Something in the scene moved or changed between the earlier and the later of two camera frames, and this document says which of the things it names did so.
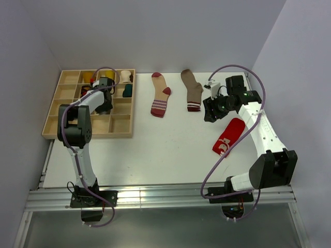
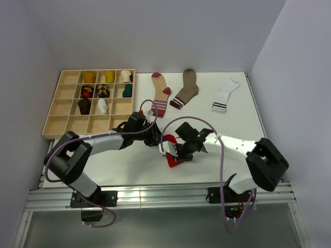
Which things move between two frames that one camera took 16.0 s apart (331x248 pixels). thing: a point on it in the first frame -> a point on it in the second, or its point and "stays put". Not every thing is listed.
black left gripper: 107,108 -> 155,135
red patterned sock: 231,133 -> 170,161
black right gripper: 210,104 -> 180,158
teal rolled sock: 128,91 stays put
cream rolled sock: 125,76 stays put
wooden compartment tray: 120,122 stays put
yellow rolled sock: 110,74 stays put
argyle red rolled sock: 84,89 stays put
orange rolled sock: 87,76 stays put
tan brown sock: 194,91 -> 190,89
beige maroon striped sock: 162,93 stays put
